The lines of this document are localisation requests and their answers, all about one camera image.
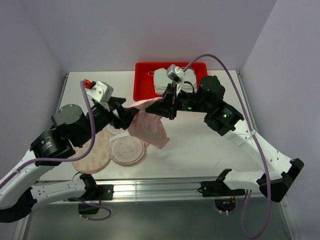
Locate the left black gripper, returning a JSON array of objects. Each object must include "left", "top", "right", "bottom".
[{"left": 74, "top": 96, "right": 139, "bottom": 147}]

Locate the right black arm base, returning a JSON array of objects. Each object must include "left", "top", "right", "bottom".
[{"left": 197, "top": 168, "right": 249, "bottom": 216}]

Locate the white bra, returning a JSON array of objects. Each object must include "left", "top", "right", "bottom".
[{"left": 147, "top": 68, "right": 198, "bottom": 95}]

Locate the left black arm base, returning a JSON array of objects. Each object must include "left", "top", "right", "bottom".
[{"left": 67, "top": 184, "right": 114, "bottom": 222}]

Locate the aluminium frame rail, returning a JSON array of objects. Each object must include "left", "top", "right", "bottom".
[{"left": 14, "top": 71, "right": 301, "bottom": 240}]

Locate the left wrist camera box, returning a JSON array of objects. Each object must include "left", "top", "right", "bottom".
[{"left": 83, "top": 79, "right": 114, "bottom": 105}]

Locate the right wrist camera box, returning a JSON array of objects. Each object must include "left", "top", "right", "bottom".
[{"left": 166, "top": 64, "right": 186, "bottom": 95}]

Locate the pink bra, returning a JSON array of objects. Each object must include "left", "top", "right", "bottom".
[{"left": 127, "top": 97, "right": 170, "bottom": 149}]

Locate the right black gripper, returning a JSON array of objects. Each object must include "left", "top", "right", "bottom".
[{"left": 145, "top": 81, "right": 211, "bottom": 120}]

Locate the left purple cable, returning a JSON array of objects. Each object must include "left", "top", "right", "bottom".
[{"left": 0, "top": 79, "right": 112, "bottom": 221}]

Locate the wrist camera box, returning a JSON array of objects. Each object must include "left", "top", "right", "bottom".
[
  {"left": 166, "top": 64, "right": 186, "bottom": 95},
  {"left": 83, "top": 79, "right": 114, "bottom": 105}
]

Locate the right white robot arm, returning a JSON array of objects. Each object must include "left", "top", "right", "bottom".
[{"left": 146, "top": 75, "right": 304, "bottom": 203}]

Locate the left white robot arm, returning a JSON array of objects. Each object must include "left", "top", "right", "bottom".
[{"left": 0, "top": 97, "right": 138, "bottom": 223}]

